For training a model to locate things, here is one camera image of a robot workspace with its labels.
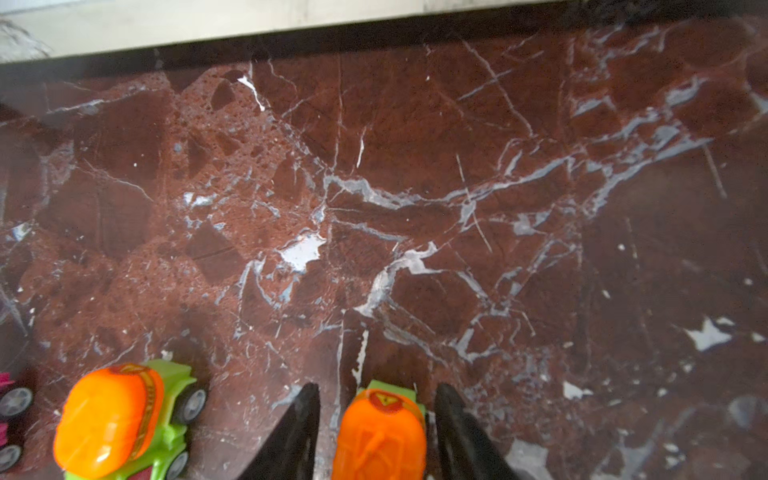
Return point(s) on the pink green toy truck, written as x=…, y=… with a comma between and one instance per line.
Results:
x=16, y=400

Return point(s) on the orange green toy truck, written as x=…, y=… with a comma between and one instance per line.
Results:
x=129, y=421

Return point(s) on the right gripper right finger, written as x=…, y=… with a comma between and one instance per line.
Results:
x=465, y=450

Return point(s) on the white two-tier shelf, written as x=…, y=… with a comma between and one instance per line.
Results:
x=47, y=30

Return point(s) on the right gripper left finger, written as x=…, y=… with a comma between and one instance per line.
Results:
x=289, y=451

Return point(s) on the orange green mixer truck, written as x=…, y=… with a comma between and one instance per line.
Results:
x=383, y=435

